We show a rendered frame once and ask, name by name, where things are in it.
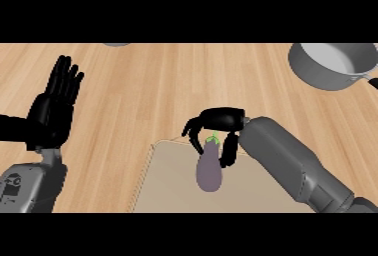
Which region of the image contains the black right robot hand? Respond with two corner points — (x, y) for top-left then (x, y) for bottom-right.
(180, 107), (251, 169)

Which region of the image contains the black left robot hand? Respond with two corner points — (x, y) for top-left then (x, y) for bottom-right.
(0, 54), (86, 153)

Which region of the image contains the purple eggplant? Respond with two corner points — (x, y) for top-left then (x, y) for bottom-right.
(195, 131), (225, 193)

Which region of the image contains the beige tray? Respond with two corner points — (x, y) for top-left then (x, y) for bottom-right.
(129, 135), (318, 214)

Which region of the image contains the grey metal pot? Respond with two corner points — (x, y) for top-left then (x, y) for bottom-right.
(287, 43), (378, 92)

